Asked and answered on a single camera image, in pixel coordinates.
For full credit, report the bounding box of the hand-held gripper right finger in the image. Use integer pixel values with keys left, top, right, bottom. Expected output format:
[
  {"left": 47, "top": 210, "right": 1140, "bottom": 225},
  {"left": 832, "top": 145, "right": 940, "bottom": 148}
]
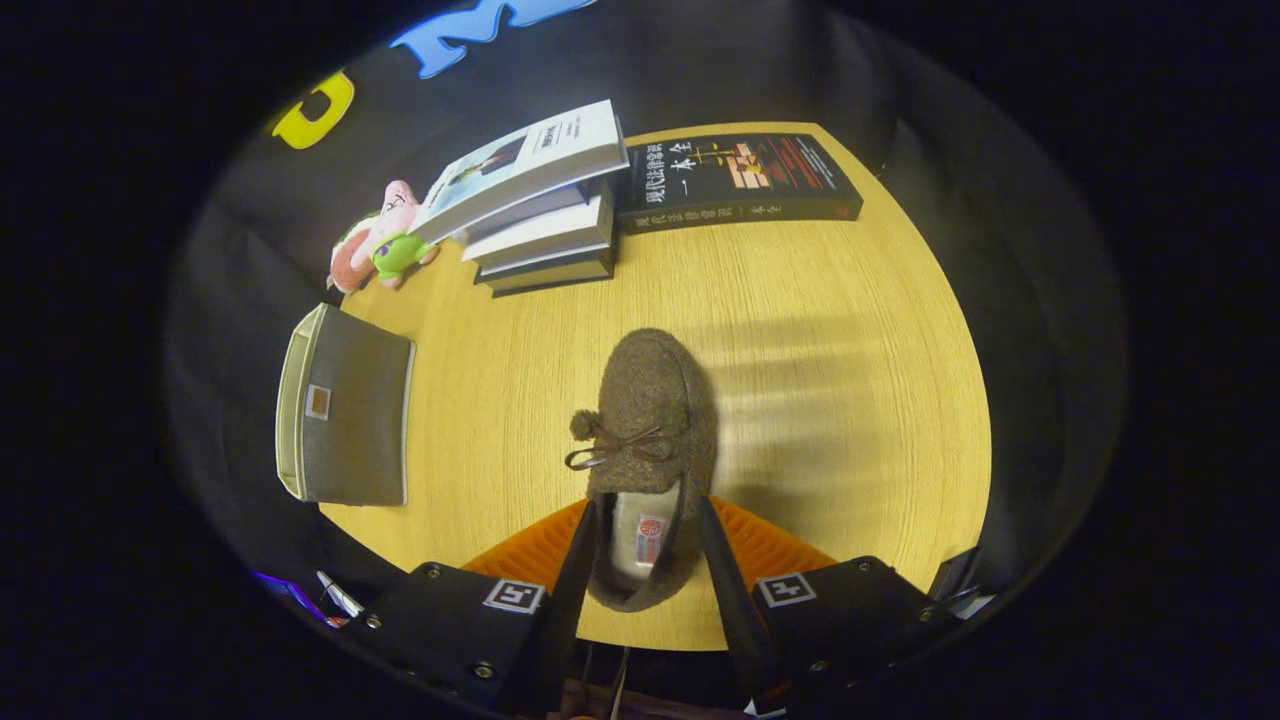
[{"left": 697, "top": 495, "right": 961, "bottom": 716}]

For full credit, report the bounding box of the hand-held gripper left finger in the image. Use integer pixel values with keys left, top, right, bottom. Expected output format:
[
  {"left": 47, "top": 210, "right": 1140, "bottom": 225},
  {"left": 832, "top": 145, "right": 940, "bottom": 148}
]
[{"left": 350, "top": 498, "right": 601, "bottom": 717}]

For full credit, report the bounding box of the brown fuzzy shoe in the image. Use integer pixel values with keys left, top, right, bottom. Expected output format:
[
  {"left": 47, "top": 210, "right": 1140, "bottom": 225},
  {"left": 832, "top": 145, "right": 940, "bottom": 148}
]
[{"left": 565, "top": 328, "right": 719, "bottom": 613}]

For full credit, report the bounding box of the grey fabric storage box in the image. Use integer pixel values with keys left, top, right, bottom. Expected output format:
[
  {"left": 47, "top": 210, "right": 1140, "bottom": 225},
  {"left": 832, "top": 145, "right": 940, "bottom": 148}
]
[{"left": 276, "top": 303, "right": 416, "bottom": 506}]

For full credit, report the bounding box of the purple screen device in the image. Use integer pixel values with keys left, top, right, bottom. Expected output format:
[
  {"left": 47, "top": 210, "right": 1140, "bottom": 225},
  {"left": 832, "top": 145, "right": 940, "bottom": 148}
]
[{"left": 253, "top": 570, "right": 346, "bottom": 628}]

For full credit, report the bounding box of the dark grey stacked book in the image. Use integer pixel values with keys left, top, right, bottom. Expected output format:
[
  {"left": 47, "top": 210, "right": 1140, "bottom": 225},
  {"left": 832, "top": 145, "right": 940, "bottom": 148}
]
[{"left": 475, "top": 248, "right": 616, "bottom": 298}]

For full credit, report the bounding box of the thick white stacked book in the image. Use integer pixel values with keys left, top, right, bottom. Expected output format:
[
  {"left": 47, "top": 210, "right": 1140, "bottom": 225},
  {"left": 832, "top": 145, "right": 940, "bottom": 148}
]
[{"left": 462, "top": 195, "right": 614, "bottom": 274}]

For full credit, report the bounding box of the thin grey stacked book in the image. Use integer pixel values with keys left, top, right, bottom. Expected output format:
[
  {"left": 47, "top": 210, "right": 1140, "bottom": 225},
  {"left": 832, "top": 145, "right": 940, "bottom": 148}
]
[{"left": 455, "top": 180, "right": 606, "bottom": 248}]

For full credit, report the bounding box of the pink starfish plush toy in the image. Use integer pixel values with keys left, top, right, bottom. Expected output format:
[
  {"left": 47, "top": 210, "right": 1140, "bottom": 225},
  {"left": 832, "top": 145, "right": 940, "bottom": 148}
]
[{"left": 350, "top": 180, "right": 441, "bottom": 291}]

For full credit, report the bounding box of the watermelon slice plush toy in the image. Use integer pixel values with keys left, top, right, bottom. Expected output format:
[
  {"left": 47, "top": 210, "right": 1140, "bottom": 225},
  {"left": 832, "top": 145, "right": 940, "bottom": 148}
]
[{"left": 328, "top": 213, "right": 378, "bottom": 296}]

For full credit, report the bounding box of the black cover book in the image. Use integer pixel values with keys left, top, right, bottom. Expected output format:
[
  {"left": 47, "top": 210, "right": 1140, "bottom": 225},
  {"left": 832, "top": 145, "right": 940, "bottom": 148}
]
[{"left": 612, "top": 133, "right": 863, "bottom": 234}]

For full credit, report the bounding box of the white cover book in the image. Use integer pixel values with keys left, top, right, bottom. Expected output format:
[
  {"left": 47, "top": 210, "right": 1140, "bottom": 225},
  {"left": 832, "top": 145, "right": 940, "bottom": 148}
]
[{"left": 410, "top": 100, "right": 629, "bottom": 246}]

